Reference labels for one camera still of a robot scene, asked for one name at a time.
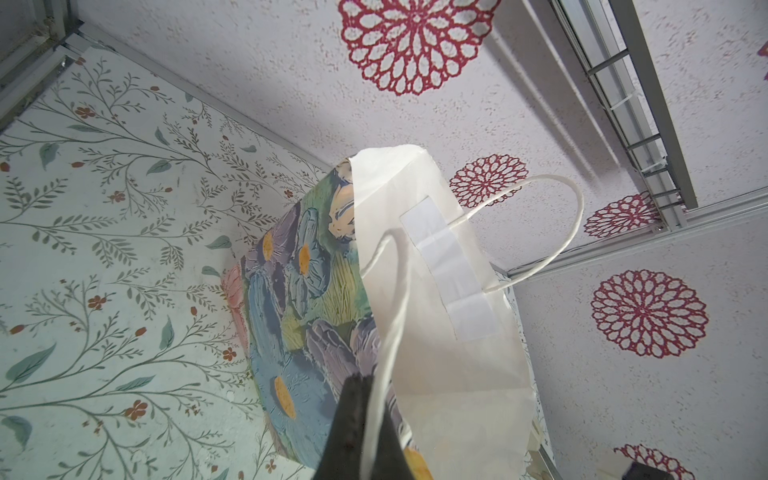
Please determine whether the fake bun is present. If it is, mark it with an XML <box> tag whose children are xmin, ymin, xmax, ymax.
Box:
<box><xmin>403</xmin><ymin>447</ymin><xmax>434</xmax><ymax>480</ymax></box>

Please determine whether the black wall shelf rail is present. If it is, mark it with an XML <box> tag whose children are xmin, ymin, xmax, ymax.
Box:
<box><xmin>550</xmin><ymin>0</ymin><xmax>698</xmax><ymax>231</ymax></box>

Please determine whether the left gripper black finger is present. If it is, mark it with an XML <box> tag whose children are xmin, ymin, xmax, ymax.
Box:
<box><xmin>313</xmin><ymin>373</ymin><xmax>415</xmax><ymax>480</ymax></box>

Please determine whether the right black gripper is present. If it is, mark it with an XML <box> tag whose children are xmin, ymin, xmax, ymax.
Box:
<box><xmin>621</xmin><ymin>462</ymin><xmax>674</xmax><ymax>480</ymax></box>

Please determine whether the floral paper gift bag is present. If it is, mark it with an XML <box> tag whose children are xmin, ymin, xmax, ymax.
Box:
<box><xmin>220</xmin><ymin>143</ymin><xmax>586</xmax><ymax>480</ymax></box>

